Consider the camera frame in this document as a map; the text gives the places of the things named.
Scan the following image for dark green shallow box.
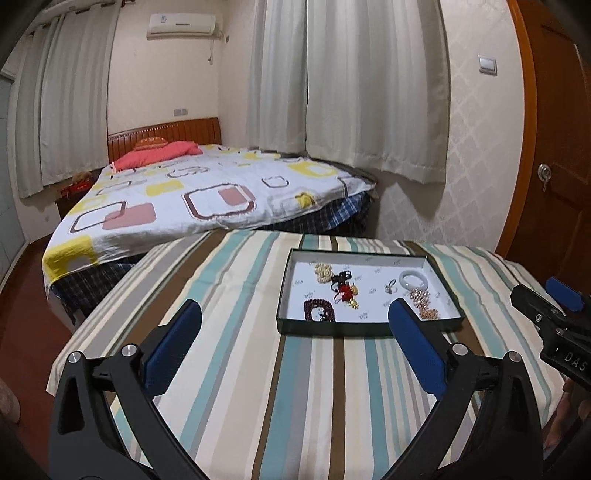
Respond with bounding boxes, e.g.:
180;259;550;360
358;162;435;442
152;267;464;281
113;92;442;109
276;248;466;337

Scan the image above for white air conditioner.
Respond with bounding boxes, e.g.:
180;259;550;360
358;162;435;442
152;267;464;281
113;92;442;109
147;13;218;38

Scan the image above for bed with patterned quilt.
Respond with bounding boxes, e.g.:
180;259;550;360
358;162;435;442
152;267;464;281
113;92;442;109
42;144;377;284

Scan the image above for orange wooden headboard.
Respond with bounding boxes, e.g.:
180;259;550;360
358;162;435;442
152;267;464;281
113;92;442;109
107;117;222;163

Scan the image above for dark wooden nightstand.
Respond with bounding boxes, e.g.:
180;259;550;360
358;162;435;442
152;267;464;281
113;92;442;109
54;184;100;220

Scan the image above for wide white curtain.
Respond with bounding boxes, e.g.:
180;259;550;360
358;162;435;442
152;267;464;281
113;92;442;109
305;0;451;185

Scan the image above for white jade bangle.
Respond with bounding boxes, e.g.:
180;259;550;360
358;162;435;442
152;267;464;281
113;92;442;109
399;271;428;291

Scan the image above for dark red bead bracelet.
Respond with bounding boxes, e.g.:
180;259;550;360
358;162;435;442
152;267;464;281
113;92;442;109
303;299;335;323

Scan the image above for person's right hand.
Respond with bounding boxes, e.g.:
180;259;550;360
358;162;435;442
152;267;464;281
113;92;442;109
545;382;583;453

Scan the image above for pink pillow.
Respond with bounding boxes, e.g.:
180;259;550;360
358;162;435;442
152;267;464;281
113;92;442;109
112;141;202;172

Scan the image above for brown wooden door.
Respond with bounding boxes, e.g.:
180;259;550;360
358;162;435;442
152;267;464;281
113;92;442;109
496;0;591;296

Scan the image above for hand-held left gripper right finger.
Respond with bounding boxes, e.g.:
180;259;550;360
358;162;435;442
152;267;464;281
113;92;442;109
383;298;543;480

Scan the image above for white window curtain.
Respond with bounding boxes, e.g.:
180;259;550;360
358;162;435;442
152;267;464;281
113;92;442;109
7;0;122;199

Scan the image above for narrow white curtain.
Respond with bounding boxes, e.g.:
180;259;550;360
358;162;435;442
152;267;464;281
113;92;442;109
246;0;308;151

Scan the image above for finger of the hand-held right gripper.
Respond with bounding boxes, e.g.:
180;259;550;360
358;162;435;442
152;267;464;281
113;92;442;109
510;284;570;334
545;277;591;317

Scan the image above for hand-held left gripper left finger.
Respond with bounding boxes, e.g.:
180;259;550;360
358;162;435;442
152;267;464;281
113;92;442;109
48;299;204;480

